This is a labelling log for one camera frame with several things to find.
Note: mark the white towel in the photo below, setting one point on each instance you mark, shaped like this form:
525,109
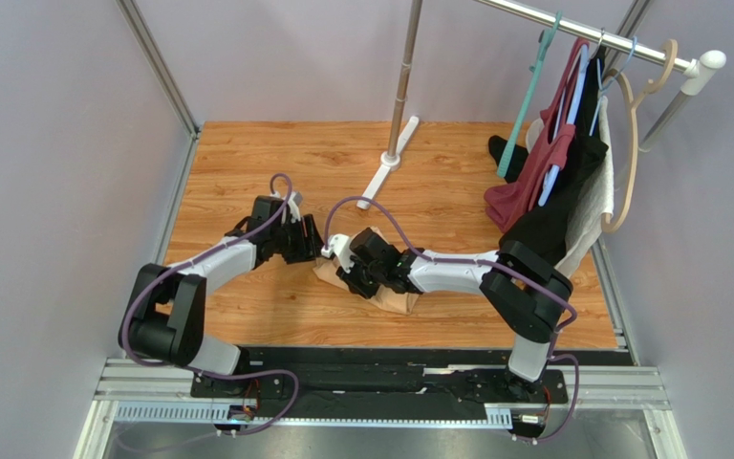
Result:
595,202

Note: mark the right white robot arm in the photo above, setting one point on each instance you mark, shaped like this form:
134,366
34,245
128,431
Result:
526,291

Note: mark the metal clothes rack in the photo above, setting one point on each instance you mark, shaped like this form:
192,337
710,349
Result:
698,72

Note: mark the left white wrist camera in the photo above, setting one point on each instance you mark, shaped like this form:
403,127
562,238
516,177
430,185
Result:
285,209

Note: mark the beige wooden hanger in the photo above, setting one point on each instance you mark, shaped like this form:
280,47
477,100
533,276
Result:
610,223

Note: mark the teal plastic hanger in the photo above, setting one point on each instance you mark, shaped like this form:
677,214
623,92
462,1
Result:
545,40

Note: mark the aluminium frame post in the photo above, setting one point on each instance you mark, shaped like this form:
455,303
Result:
133,15

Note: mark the light blue hanger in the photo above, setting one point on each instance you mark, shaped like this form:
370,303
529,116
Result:
569,106

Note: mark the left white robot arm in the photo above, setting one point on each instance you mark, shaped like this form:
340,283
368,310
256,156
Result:
164,321

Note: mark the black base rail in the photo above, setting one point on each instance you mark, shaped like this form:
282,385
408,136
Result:
383,384

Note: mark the black garment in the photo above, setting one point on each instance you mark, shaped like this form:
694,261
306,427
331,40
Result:
543,229

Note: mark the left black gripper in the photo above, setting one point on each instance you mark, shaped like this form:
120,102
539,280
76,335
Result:
305,251

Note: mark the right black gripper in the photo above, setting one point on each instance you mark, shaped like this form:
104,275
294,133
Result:
359,273

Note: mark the maroon shirt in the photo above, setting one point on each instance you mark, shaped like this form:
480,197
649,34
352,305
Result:
506,203

